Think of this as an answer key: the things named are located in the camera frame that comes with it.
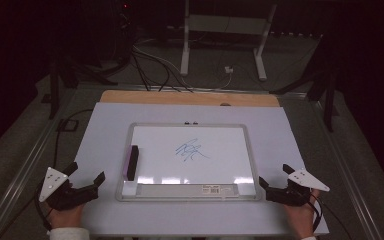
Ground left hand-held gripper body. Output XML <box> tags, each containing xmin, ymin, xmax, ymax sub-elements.
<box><xmin>39</xmin><ymin>166</ymin><xmax>100</xmax><ymax>212</ymax></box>

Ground person's left hand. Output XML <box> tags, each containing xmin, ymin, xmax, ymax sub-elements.
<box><xmin>48</xmin><ymin>203</ymin><xmax>86</xmax><ymax>230</ymax></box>

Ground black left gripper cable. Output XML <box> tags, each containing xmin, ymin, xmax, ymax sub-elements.
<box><xmin>34</xmin><ymin>108</ymin><xmax>95</xmax><ymax>232</ymax></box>

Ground bundle of black cables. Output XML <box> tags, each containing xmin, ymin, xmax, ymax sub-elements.
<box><xmin>130</xmin><ymin>49</ymin><xmax>194</xmax><ymax>93</ymax></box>

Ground large white sheet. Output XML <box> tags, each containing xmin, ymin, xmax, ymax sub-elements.
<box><xmin>74</xmin><ymin>101</ymin><xmax>330</xmax><ymax>238</ymax></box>

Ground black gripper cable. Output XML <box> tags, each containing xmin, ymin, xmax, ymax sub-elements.
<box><xmin>34</xmin><ymin>108</ymin><xmax>95</xmax><ymax>232</ymax></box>
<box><xmin>308</xmin><ymin>192</ymin><xmax>353</xmax><ymax>240</ymax></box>

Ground power strip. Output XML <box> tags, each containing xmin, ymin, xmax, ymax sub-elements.
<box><xmin>269</xmin><ymin>30</ymin><xmax>325</xmax><ymax>39</ymax></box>

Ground white metal stand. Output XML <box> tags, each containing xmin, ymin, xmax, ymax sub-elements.
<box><xmin>179</xmin><ymin>0</ymin><xmax>278</xmax><ymax>82</ymax></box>

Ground person's right hand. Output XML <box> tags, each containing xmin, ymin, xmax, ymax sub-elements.
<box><xmin>284</xmin><ymin>189</ymin><xmax>322</xmax><ymax>240</ymax></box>

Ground purple whiteboard eraser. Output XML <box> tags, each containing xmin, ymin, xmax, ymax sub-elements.
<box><xmin>122</xmin><ymin>144</ymin><xmax>140</xmax><ymax>182</ymax></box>

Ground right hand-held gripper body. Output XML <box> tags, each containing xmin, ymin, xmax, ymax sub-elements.
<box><xmin>266</xmin><ymin>168</ymin><xmax>331</xmax><ymax>208</ymax></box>

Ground grey-framed whiteboard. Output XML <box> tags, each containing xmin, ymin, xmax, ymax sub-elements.
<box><xmin>115</xmin><ymin>122</ymin><xmax>262</xmax><ymax>202</ymax></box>

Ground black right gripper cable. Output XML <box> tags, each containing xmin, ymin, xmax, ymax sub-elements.
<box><xmin>308</xmin><ymin>192</ymin><xmax>353</xmax><ymax>240</ymax></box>

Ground dark computer tower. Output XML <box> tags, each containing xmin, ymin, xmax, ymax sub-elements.
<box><xmin>111</xmin><ymin>0</ymin><xmax>136</xmax><ymax>63</ymax></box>

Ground black tripod stand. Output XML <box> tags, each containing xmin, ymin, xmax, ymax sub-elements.
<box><xmin>269</xmin><ymin>39</ymin><xmax>341</xmax><ymax>133</ymax></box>
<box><xmin>40</xmin><ymin>49</ymin><xmax>118</xmax><ymax>120</ymax></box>

